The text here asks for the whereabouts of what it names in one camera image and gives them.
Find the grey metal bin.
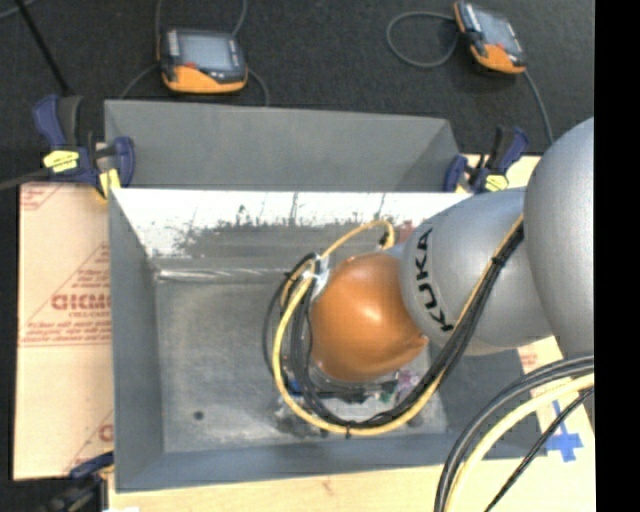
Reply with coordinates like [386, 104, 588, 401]
[103, 98, 544, 492]

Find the brown cardboard board red print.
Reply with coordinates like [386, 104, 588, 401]
[12, 180, 117, 481]

